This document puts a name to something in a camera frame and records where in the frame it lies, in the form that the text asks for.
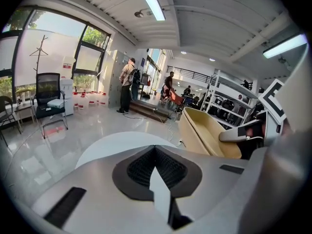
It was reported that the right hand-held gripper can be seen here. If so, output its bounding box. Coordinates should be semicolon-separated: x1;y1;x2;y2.
218;79;287;148

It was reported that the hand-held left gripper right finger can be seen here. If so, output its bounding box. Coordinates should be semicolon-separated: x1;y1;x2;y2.
155;145;252;234

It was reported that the white water dispenser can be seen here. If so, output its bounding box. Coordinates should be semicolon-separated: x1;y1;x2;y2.
60;78;74;117

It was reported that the dark wooden step platform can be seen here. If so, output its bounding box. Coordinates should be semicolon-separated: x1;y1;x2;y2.
129;98;171;123

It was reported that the round ceiling detector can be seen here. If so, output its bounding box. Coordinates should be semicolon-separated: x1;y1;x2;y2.
134;8;153;18

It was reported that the black mezzanine railing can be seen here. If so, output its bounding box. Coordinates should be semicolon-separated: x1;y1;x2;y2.
167;66;213;82

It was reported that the white flat box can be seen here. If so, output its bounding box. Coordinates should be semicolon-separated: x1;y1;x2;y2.
46;99;64;108

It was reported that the row of clear water jugs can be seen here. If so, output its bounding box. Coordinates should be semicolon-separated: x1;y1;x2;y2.
72;90;108;110

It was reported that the white cable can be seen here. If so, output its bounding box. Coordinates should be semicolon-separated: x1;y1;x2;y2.
167;116;186;147

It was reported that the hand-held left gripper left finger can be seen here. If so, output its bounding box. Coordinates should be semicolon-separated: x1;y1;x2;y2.
14;145;172;234

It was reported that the cream plastic bowl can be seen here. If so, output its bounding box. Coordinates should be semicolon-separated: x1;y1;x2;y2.
179;107;242;160

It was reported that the long ceiling light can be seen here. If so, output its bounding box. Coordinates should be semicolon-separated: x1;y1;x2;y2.
262;34;308;59
134;0;166;21

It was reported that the black mesh office chair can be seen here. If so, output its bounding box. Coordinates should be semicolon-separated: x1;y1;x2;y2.
31;72;69;139

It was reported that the small wooden side table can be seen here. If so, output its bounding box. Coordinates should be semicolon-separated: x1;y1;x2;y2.
14;98;37;125

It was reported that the grey metal locker cabinet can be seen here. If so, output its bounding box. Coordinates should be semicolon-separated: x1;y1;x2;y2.
107;49;132;108

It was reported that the black framed window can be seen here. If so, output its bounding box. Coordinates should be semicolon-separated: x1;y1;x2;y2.
0;6;112;102

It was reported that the wooden coat rack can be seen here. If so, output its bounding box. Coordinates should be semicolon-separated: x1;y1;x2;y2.
29;35;49;82

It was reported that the large dispenser water bottle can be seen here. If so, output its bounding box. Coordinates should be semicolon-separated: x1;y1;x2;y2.
61;55;76;80

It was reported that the orange chair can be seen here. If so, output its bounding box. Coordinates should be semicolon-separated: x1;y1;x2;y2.
168;90;185;112

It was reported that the white metal shelf rack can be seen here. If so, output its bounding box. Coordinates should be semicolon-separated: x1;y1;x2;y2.
203;69;259;129

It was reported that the white round table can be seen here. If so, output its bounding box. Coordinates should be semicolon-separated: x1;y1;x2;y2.
75;131;181;224

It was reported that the glass entrance door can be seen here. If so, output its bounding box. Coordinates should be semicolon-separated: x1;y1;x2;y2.
143;49;168;99

